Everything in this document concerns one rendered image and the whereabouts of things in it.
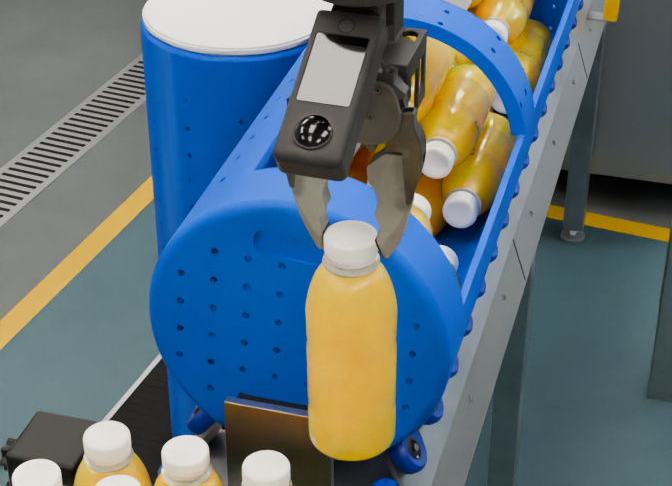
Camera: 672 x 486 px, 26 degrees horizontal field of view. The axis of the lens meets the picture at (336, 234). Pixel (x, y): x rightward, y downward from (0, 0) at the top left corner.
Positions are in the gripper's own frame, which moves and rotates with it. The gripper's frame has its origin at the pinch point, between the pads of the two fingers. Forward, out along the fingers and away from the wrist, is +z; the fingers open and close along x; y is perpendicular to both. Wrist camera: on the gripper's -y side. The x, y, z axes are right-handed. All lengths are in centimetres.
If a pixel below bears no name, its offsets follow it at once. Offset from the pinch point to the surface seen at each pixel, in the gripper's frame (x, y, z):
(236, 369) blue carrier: 15.3, 16.0, 26.4
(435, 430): -1.6, 26.7, 38.6
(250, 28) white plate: 39, 91, 28
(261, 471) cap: 7.2, -0.9, 22.5
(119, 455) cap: 19.3, -1.3, 23.3
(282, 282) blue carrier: 10.6, 16.0, 15.9
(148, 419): 68, 107, 116
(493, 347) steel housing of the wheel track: -3, 50, 45
